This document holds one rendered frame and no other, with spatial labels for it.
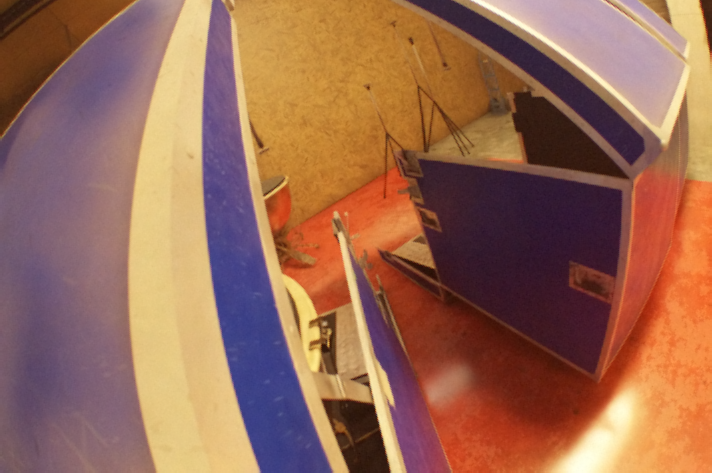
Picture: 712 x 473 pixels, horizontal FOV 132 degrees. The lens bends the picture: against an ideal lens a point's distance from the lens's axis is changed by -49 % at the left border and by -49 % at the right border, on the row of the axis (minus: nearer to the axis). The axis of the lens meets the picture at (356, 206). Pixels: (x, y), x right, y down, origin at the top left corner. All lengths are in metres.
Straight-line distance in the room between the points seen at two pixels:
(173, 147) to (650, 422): 1.50
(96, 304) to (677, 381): 1.62
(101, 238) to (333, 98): 3.87
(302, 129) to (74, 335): 3.69
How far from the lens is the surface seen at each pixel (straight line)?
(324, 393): 0.27
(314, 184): 3.84
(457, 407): 1.46
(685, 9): 3.39
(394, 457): 0.37
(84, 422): 0.16
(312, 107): 3.85
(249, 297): 0.16
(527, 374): 1.50
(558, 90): 0.72
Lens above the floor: 1.29
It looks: 21 degrees down
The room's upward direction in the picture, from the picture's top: 24 degrees counter-clockwise
